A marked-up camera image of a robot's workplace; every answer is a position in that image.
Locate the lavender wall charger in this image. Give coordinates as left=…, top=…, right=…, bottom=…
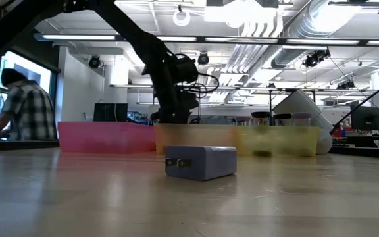
left=164, top=145, right=238, bottom=182

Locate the large window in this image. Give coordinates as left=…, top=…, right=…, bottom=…
left=0, top=49, right=57, bottom=138

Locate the black hanging cable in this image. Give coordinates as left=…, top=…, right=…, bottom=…
left=329, top=70, right=379, bottom=135

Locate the black metal background frame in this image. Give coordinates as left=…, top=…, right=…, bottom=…
left=110, top=84, right=318, bottom=125

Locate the yellow plastic bin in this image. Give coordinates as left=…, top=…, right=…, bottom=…
left=236, top=126, right=321, bottom=158

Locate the pink plastic bin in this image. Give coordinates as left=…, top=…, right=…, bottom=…
left=57, top=121, right=157, bottom=154

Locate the black ceiling spotlight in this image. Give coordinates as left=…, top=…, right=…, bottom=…
left=88, top=55, right=102, bottom=69
left=197, top=51, right=210, bottom=66

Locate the black hourglass yellow sand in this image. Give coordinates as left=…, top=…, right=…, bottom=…
left=251, top=111, right=272, bottom=127

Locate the white cylindrical container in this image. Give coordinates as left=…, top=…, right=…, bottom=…
left=272, top=88, right=334, bottom=155

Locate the black ceiling camera rig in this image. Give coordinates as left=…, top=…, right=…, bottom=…
left=302, top=48, right=331, bottom=68

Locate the black beam with light strips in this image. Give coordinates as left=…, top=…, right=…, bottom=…
left=34, top=32, right=379, bottom=47

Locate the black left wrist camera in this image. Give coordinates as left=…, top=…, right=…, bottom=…
left=178, top=90, right=200, bottom=111

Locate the silver ventilation duct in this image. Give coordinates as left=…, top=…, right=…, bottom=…
left=271, top=0, right=341, bottom=68

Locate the black monitor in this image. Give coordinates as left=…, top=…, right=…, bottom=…
left=93, top=103, right=128, bottom=123

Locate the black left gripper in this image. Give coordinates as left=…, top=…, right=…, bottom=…
left=150, top=84, right=192, bottom=125

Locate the black monitor on arm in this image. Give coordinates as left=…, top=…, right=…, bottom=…
left=350, top=105, right=379, bottom=144

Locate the white hanging ring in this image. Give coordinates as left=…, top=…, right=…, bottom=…
left=172, top=8, right=191, bottom=27

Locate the orange plastic bin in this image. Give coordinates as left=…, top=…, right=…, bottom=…
left=153, top=124, right=240, bottom=155

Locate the black hourglass blue sand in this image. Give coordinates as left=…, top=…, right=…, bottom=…
left=273, top=113, right=293, bottom=127

